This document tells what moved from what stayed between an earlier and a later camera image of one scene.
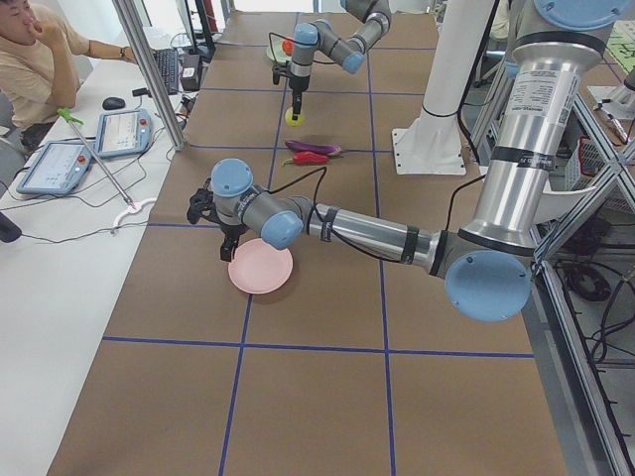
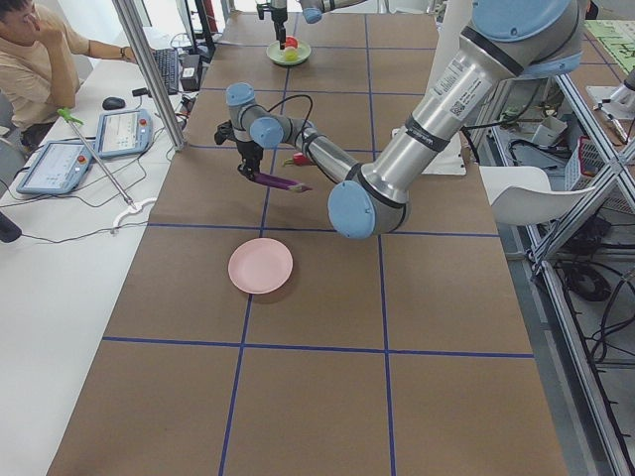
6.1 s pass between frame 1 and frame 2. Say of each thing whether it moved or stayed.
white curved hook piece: stayed
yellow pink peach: moved
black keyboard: stayed
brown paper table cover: stayed
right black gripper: moved
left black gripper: moved
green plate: stayed
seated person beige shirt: stayed
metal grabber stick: stayed
